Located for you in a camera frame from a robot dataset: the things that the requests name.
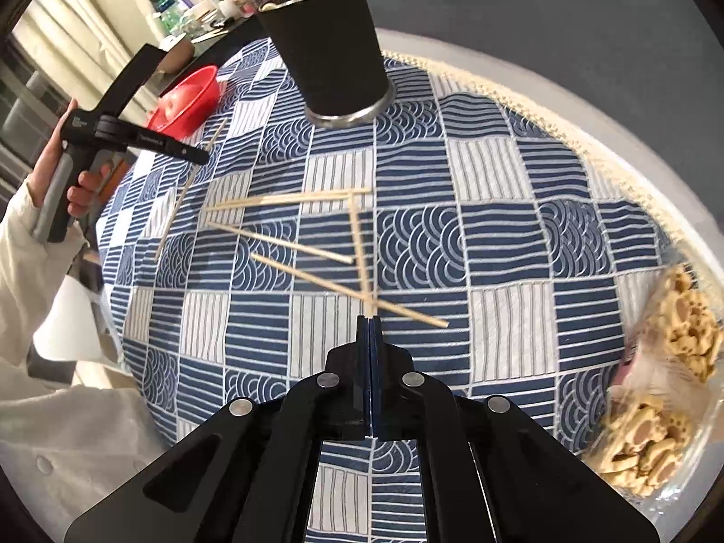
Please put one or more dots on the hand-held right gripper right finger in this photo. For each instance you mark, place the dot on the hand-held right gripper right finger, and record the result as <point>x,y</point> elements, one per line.
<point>390,384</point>

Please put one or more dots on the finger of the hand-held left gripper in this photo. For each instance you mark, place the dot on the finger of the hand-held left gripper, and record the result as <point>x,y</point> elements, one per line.
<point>169,146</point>

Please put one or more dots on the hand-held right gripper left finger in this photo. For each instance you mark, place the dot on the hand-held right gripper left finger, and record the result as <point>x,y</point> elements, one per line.
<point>350,384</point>

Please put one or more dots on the black utensil holder cup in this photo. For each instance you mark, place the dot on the black utensil holder cup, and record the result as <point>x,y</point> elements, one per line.
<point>328,51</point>

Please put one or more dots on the person's left forearm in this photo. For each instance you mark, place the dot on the person's left forearm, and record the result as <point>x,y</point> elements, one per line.
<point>34,271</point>

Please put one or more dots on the person's left hand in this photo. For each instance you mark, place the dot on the person's left hand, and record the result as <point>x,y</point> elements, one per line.
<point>48,164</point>

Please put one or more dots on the red apple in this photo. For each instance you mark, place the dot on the red apple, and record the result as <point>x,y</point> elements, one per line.
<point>169,108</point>

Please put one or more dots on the red plastic bowl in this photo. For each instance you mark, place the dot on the red plastic bowl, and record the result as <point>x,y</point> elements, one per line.
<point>195,90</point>

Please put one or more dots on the brown bowl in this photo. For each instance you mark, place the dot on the brown bowl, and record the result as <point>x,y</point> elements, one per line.
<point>180,55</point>

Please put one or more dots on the cream curtain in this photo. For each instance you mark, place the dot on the cream curtain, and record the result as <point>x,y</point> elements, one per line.
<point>85,17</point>

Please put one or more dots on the black side counter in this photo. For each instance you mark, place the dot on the black side counter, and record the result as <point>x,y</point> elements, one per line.
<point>226,39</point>

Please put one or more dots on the blue white patterned tablecloth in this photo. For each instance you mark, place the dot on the blue white patterned tablecloth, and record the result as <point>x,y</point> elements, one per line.
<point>509,226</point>

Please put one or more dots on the person's white jacket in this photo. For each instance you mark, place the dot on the person's white jacket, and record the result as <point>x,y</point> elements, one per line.
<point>73,441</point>

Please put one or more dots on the clear plastic cookie container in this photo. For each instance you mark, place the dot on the clear plastic cookie container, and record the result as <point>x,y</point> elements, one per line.
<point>673,322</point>

